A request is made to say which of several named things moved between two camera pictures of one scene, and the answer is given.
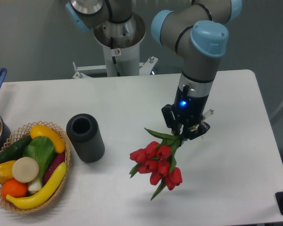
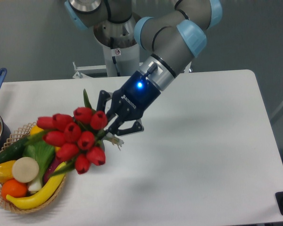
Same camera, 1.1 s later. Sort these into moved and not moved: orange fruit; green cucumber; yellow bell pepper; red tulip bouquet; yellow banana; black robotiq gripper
Moved: black robotiq gripper; red tulip bouquet
Not moved: orange fruit; yellow banana; yellow bell pepper; green cucumber
